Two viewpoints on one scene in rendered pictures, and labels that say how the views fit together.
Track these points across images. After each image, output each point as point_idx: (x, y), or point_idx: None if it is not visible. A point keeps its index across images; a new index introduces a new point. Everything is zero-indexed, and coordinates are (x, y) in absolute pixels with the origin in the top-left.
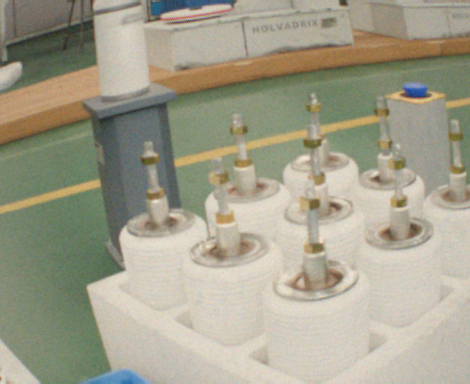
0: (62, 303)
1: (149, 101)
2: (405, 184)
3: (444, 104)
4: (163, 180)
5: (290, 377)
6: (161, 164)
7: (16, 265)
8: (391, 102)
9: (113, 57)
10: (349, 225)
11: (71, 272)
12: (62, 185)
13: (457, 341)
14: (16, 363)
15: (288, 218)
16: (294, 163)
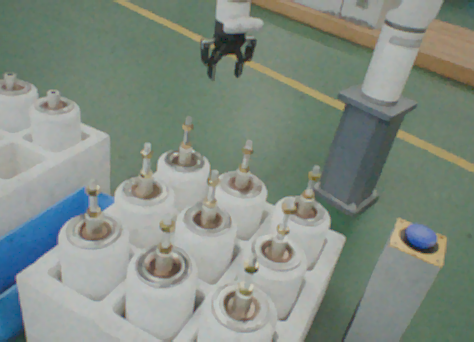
0: (258, 173)
1: (371, 111)
2: (261, 262)
3: (433, 272)
4: (358, 162)
5: (58, 258)
6: (361, 153)
7: (288, 141)
8: (394, 225)
9: (373, 64)
10: (190, 238)
11: (297, 167)
12: (407, 129)
13: None
14: (66, 156)
15: (190, 206)
16: (295, 197)
